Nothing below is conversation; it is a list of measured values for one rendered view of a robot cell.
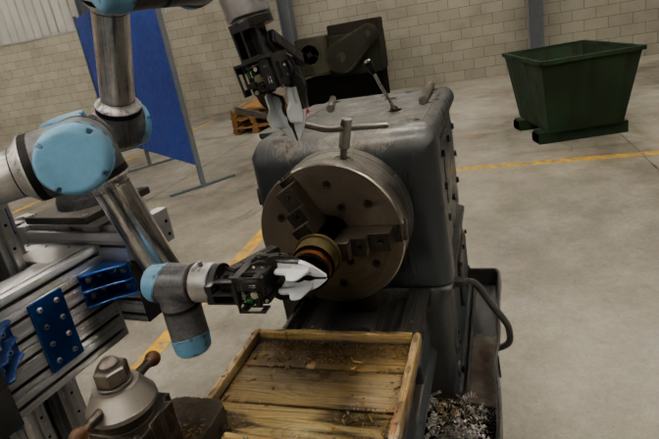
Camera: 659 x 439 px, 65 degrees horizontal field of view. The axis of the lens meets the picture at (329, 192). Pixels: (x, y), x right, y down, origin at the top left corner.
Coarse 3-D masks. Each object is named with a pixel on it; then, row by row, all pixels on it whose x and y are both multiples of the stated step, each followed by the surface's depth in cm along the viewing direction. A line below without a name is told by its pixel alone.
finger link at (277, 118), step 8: (272, 96) 88; (280, 96) 89; (272, 104) 87; (280, 104) 88; (272, 112) 87; (280, 112) 89; (272, 120) 86; (280, 120) 89; (288, 120) 89; (280, 128) 90; (288, 128) 89
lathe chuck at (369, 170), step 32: (320, 160) 105; (352, 160) 105; (320, 192) 104; (352, 192) 102; (384, 192) 100; (288, 224) 109; (352, 224) 105; (384, 224) 102; (384, 256) 105; (320, 288) 112; (352, 288) 110
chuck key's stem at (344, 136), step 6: (342, 120) 101; (348, 120) 101; (342, 126) 101; (348, 126) 101; (342, 132) 102; (348, 132) 102; (342, 138) 102; (348, 138) 102; (342, 144) 103; (348, 144) 103; (342, 150) 104; (342, 156) 104
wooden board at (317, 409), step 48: (288, 336) 107; (336, 336) 104; (384, 336) 100; (240, 384) 97; (288, 384) 94; (336, 384) 92; (384, 384) 90; (240, 432) 85; (288, 432) 83; (336, 432) 81; (384, 432) 80
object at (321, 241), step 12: (300, 240) 98; (312, 240) 96; (324, 240) 97; (300, 252) 94; (312, 252) 93; (324, 252) 95; (336, 252) 97; (312, 264) 101; (324, 264) 92; (336, 264) 97
